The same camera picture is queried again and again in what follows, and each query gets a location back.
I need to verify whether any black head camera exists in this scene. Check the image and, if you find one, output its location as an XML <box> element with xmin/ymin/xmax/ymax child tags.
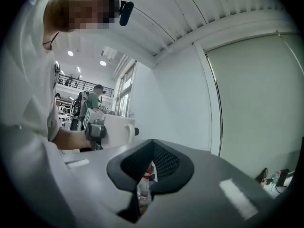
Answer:
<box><xmin>118</xmin><ymin>0</ymin><xmax>135</xmax><ymax>27</ymax></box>

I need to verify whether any black railing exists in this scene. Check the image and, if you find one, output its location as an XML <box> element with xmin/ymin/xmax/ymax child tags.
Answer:
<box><xmin>57</xmin><ymin>74</ymin><xmax>114</xmax><ymax>97</ymax></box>

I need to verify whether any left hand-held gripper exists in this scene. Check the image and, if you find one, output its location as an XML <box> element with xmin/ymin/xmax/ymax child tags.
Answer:
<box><xmin>82</xmin><ymin>108</ymin><xmax>107</xmax><ymax>151</ymax></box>

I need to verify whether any clear water bottle red cap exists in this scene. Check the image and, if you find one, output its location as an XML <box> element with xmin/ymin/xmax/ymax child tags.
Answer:
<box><xmin>137</xmin><ymin>169</ymin><xmax>156</xmax><ymax>209</ymax></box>

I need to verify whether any tall window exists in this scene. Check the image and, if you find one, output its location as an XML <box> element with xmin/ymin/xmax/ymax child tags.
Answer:
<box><xmin>114</xmin><ymin>62</ymin><xmax>137</xmax><ymax>118</ymax></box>

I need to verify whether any white ceramic mug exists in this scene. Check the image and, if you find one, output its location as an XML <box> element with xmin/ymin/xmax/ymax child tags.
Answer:
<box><xmin>101</xmin><ymin>114</ymin><xmax>140</xmax><ymax>150</ymax></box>

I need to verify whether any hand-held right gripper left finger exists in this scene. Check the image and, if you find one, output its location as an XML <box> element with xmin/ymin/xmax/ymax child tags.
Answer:
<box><xmin>4</xmin><ymin>124</ymin><xmax>154</xmax><ymax>228</ymax></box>

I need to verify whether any dark brown bag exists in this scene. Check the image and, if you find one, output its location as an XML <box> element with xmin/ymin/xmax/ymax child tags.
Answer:
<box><xmin>255</xmin><ymin>167</ymin><xmax>269</xmax><ymax>183</ymax></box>

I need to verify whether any person's left forearm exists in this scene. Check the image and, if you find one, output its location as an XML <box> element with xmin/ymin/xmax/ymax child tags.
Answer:
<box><xmin>51</xmin><ymin>127</ymin><xmax>92</xmax><ymax>151</ymax></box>

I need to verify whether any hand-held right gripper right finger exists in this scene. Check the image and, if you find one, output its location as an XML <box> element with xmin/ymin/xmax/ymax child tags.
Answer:
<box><xmin>142</xmin><ymin>139</ymin><xmax>281</xmax><ymax>228</ymax></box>

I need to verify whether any green clear bottle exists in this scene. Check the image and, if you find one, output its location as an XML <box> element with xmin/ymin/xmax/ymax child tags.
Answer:
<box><xmin>269</xmin><ymin>171</ymin><xmax>281</xmax><ymax>191</ymax></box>

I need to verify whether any person's head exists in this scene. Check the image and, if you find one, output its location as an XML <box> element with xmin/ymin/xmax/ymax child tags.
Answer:
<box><xmin>43</xmin><ymin>0</ymin><xmax>119</xmax><ymax>33</ymax></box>

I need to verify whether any pale green roller blind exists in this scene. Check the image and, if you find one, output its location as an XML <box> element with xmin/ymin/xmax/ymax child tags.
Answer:
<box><xmin>205</xmin><ymin>32</ymin><xmax>304</xmax><ymax>175</ymax></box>

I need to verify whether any person's white shirt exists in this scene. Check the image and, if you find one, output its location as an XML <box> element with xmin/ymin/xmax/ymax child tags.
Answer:
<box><xmin>0</xmin><ymin>0</ymin><xmax>64</xmax><ymax>142</ymax></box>

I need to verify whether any white low ledge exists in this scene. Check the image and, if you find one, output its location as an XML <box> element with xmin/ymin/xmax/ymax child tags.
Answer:
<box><xmin>260</xmin><ymin>173</ymin><xmax>296</xmax><ymax>199</ymax></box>

